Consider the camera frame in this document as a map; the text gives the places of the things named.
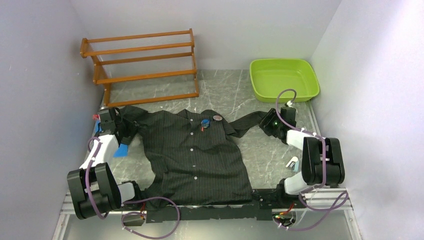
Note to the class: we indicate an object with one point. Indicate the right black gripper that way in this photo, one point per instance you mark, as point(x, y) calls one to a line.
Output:
point(271, 115)

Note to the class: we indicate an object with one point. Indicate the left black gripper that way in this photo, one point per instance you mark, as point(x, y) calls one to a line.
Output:
point(125, 134)

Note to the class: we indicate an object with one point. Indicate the black pinstriped shirt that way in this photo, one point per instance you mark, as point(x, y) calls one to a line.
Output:
point(194, 165)

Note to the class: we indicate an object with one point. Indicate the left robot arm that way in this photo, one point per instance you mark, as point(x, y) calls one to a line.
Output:
point(93, 188)

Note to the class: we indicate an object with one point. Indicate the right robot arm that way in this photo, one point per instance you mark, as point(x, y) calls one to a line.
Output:
point(322, 161)

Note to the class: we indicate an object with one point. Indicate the blue flat mat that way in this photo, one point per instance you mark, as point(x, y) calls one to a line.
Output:
point(122, 150)

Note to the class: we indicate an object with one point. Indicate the green plastic basin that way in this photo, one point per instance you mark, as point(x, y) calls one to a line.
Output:
point(270, 76)

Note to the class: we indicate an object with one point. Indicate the orange wooden shoe rack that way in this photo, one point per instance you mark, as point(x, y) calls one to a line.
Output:
point(151, 56)

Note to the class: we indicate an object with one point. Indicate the black base beam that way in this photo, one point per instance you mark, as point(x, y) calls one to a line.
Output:
point(169, 214)

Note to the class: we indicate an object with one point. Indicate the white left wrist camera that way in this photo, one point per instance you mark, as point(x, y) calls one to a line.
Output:
point(96, 117)

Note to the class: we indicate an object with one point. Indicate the aluminium frame rail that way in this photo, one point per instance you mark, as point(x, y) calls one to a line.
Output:
point(263, 199)

